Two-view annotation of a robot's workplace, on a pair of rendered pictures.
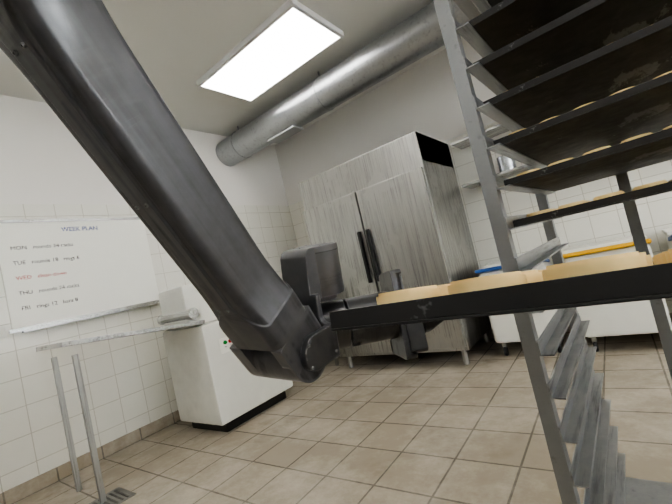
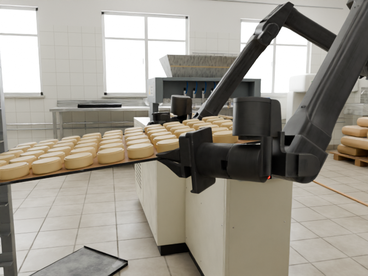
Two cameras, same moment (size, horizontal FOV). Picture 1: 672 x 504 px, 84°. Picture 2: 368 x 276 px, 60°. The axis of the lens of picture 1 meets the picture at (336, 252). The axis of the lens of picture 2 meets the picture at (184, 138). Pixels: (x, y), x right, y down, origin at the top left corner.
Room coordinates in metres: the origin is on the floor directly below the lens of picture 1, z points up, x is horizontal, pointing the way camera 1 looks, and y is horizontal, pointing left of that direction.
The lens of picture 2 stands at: (0.87, 0.26, 1.08)
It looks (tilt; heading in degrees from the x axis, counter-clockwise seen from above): 8 degrees down; 220
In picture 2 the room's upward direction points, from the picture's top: straight up
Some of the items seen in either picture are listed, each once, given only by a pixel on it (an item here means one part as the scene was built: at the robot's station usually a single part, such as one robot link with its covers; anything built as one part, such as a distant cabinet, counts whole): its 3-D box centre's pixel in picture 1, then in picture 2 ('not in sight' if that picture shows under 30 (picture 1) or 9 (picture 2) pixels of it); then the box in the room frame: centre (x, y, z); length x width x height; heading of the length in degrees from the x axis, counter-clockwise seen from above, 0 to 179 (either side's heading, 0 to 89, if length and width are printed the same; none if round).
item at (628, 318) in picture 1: (615, 292); not in sight; (2.90, -2.04, 0.39); 0.64 x 0.54 x 0.77; 144
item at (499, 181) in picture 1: (531, 186); not in sight; (1.03, -0.57, 1.14); 0.64 x 0.03 x 0.03; 142
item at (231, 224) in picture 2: not in sight; (229, 205); (-0.62, -0.66, 0.45); 0.70 x 0.34 x 0.90; 55
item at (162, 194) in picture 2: not in sight; (184, 170); (-1.18, -1.47, 0.42); 1.28 x 0.72 x 0.84; 55
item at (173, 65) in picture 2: not in sight; (202, 68); (-0.91, -1.08, 1.25); 0.56 x 0.29 x 0.14; 145
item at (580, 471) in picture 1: (590, 410); not in sight; (1.03, -0.57, 0.51); 0.64 x 0.03 x 0.03; 142
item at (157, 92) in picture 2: not in sight; (202, 103); (-0.91, -1.08, 1.01); 0.72 x 0.33 x 0.34; 145
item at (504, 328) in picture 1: (524, 302); not in sight; (3.29, -1.51, 0.39); 0.64 x 0.54 x 0.77; 146
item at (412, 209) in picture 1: (392, 258); not in sight; (3.84, -0.55, 1.02); 1.40 x 0.91 x 2.05; 53
